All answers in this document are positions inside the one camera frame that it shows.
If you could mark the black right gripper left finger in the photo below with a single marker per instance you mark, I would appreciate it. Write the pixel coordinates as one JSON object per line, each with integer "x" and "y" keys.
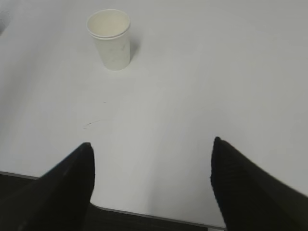
{"x": 57, "y": 201}

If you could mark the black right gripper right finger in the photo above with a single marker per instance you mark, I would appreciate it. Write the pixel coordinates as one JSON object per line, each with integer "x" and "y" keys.
{"x": 249, "y": 198}

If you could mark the white paper cup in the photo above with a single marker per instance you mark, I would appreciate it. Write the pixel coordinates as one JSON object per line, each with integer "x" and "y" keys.
{"x": 110, "y": 32}

